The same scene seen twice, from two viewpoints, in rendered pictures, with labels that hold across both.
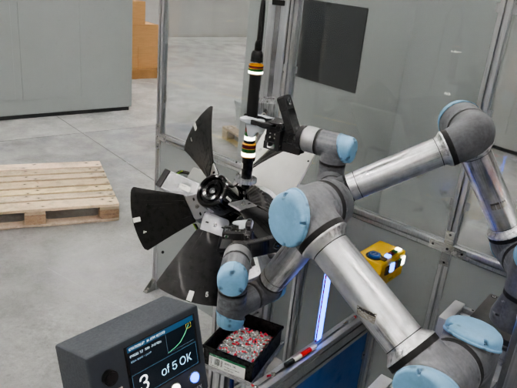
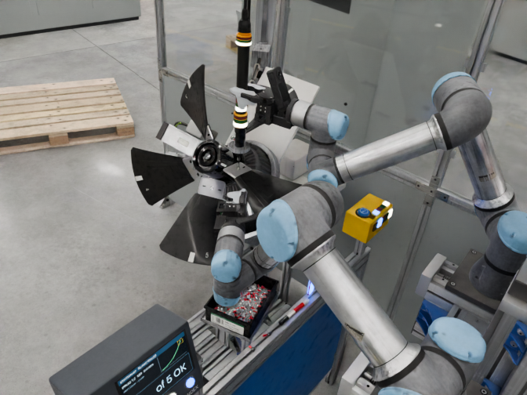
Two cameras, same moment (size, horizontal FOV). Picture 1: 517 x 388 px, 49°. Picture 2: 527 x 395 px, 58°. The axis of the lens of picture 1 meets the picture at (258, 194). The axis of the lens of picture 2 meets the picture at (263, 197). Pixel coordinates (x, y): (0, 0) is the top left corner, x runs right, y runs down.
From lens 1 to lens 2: 36 cm
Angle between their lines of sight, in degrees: 14
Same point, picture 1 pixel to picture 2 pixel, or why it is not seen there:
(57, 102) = (70, 15)
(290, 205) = (278, 223)
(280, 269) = not seen: hidden behind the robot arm
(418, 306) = (401, 237)
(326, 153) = (317, 131)
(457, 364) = (441, 383)
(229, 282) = (223, 272)
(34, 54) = not seen: outside the picture
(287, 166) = not seen: hidden behind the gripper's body
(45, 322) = (75, 241)
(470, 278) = (451, 218)
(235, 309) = (230, 291)
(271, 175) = (266, 128)
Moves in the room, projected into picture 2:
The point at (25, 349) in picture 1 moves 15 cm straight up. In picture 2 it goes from (59, 267) to (54, 248)
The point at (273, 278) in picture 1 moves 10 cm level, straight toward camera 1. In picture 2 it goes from (266, 259) to (263, 285)
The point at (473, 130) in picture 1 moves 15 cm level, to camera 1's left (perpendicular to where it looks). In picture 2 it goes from (470, 117) to (406, 112)
